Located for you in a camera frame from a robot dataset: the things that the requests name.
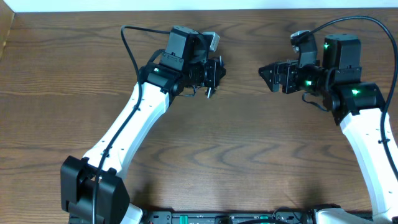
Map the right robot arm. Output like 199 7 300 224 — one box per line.
259 34 397 223

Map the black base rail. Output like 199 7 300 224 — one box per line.
139 210 303 224

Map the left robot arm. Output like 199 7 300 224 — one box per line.
60 26 226 223

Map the cardboard panel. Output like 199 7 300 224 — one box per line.
0 0 15 58

